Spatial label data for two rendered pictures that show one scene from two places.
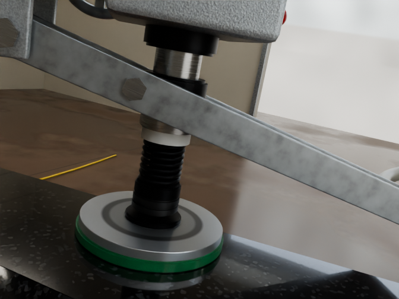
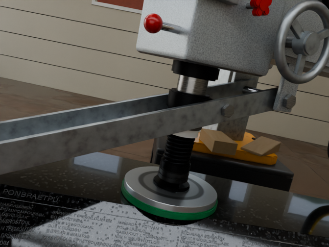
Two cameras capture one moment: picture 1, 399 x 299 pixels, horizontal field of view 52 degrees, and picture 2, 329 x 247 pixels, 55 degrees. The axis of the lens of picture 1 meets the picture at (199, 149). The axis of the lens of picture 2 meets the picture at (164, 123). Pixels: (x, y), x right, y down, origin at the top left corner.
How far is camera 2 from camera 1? 1.22 m
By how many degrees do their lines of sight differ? 149
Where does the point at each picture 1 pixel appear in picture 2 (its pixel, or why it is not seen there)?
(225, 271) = (115, 178)
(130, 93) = not seen: hidden behind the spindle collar
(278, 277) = (83, 178)
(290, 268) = (74, 183)
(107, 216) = (192, 181)
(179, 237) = (147, 173)
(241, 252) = (107, 189)
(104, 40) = not seen: outside the picture
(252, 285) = (99, 174)
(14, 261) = (201, 175)
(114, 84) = not seen: hidden behind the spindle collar
